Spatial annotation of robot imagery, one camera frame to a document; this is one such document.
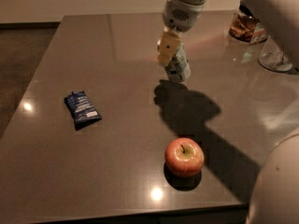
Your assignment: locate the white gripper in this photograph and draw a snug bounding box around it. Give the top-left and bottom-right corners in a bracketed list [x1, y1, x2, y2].
[157, 0, 204, 67]

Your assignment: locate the white green 7up can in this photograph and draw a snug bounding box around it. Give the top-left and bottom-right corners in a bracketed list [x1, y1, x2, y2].
[164, 43, 191, 82]

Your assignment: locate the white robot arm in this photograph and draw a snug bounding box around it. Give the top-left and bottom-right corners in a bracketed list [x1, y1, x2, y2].
[157, 0, 299, 224]

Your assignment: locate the glass jar with black lid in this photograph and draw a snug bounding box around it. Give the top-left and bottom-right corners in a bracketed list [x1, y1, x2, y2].
[229, 2, 268, 45]

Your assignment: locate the clear glass container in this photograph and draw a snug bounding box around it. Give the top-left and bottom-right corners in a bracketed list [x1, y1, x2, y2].
[258, 36, 292, 73]

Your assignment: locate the blue snack bag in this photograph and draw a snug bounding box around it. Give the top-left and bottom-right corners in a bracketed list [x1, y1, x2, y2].
[64, 91, 102, 125]

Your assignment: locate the red apple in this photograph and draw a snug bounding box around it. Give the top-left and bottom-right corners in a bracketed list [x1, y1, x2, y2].
[164, 138, 205, 178]

